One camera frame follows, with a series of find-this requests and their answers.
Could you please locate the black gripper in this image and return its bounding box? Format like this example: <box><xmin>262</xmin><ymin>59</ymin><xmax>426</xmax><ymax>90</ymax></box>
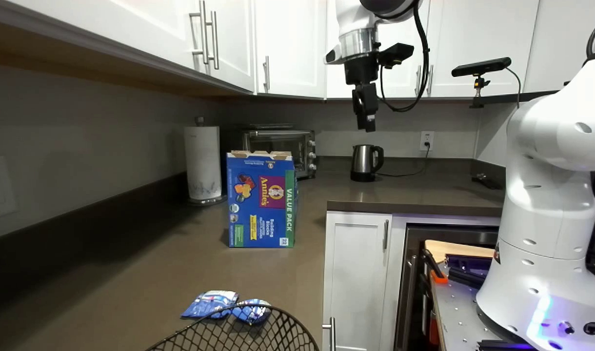
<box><xmin>344</xmin><ymin>55</ymin><xmax>383</xmax><ymax>135</ymax></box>

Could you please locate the black wire mesh basket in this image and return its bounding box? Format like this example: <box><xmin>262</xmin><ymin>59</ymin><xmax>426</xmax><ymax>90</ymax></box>
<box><xmin>145</xmin><ymin>305</ymin><xmax>322</xmax><ymax>351</ymax></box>

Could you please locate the steel electric kettle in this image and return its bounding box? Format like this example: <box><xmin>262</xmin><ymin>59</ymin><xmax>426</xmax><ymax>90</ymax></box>
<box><xmin>350</xmin><ymin>143</ymin><xmax>387</xmax><ymax>184</ymax></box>

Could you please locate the white upper cabinet door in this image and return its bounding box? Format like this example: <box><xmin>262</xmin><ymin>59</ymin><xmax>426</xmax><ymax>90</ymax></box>
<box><xmin>254</xmin><ymin>0</ymin><xmax>328</xmax><ymax>100</ymax></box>
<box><xmin>201</xmin><ymin>0</ymin><xmax>258</xmax><ymax>94</ymax></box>
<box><xmin>324</xmin><ymin>0</ymin><xmax>428</xmax><ymax>102</ymax></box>
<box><xmin>424</xmin><ymin>0</ymin><xmax>541</xmax><ymax>100</ymax></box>
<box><xmin>523</xmin><ymin>0</ymin><xmax>595</xmax><ymax>94</ymax></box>
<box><xmin>10</xmin><ymin>0</ymin><xmax>205</xmax><ymax>71</ymax></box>

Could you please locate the white cabinet door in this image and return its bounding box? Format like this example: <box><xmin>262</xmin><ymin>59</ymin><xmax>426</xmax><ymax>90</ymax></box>
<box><xmin>424</xmin><ymin>0</ymin><xmax>541</xmax><ymax>100</ymax></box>
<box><xmin>523</xmin><ymin>0</ymin><xmax>595</xmax><ymax>94</ymax></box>
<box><xmin>201</xmin><ymin>0</ymin><xmax>258</xmax><ymax>94</ymax></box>
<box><xmin>322</xmin><ymin>211</ymin><xmax>395</xmax><ymax>351</ymax></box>
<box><xmin>10</xmin><ymin>0</ymin><xmax>205</xmax><ymax>71</ymax></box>
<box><xmin>254</xmin><ymin>0</ymin><xmax>328</xmax><ymax>100</ymax></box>
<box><xmin>324</xmin><ymin>0</ymin><xmax>428</xmax><ymax>102</ymax></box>

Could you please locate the silver toaster oven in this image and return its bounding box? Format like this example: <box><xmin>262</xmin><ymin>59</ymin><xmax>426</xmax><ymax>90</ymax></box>
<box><xmin>240</xmin><ymin>127</ymin><xmax>320</xmax><ymax>182</ymax></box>

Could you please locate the small black countertop object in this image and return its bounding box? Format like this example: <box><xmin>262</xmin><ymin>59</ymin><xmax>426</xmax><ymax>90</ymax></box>
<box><xmin>469</xmin><ymin>170</ymin><xmax>508</xmax><ymax>192</ymax></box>

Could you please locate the blue snack carton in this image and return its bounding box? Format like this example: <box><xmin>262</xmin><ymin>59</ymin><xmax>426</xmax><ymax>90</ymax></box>
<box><xmin>225</xmin><ymin>149</ymin><xmax>301</xmax><ymax>250</ymax></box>

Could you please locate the light wooden board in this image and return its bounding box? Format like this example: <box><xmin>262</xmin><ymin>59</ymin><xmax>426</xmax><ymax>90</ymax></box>
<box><xmin>424</xmin><ymin>238</ymin><xmax>500</xmax><ymax>266</ymax></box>

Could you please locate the white lower cabinet door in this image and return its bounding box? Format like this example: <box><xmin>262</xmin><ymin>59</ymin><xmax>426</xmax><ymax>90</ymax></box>
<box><xmin>322</xmin><ymin>211</ymin><xmax>395</xmax><ymax>351</ymax></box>

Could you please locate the white paper towel roll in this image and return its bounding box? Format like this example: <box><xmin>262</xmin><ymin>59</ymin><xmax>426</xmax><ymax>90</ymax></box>
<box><xmin>182</xmin><ymin>115</ymin><xmax>225</xmax><ymax>205</ymax></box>

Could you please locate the orange clamp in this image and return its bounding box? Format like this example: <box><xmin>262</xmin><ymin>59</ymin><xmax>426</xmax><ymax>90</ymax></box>
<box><xmin>428</xmin><ymin>264</ymin><xmax>453</xmax><ymax>289</ymax></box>

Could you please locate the dark blue object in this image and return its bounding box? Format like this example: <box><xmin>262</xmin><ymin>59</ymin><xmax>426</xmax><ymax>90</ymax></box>
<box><xmin>443</xmin><ymin>254</ymin><xmax>498</xmax><ymax>289</ymax></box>

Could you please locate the metal perforated robot table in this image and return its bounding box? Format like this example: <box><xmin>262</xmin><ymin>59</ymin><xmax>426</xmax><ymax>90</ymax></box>
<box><xmin>430</xmin><ymin>279</ymin><xmax>529</xmax><ymax>351</ymax></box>

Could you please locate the blue snack packet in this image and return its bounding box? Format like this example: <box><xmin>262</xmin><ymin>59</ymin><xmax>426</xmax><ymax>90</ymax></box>
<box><xmin>231</xmin><ymin>297</ymin><xmax>274</xmax><ymax>328</ymax></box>
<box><xmin>180</xmin><ymin>289</ymin><xmax>240</xmax><ymax>322</ymax></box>

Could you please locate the black kettle cord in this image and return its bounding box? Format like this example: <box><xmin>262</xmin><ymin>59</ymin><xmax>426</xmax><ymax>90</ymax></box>
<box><xmin>381</xmin><ymin>143</ymin><xmax>436</xmax><ymax>180</ymax></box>

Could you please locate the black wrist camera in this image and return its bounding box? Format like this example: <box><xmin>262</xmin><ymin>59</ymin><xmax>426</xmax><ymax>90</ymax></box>
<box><xmin>375</xmin><ymin>41</ymin><xmax>416</xmax><ymax>71</ymax></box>

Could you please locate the black bar camera on stand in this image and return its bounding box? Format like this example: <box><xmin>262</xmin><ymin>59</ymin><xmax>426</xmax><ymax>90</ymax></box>
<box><xmin>449</xmin><ymin>55</ymin><xmax>514</xmax><ymax>110</ymax></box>

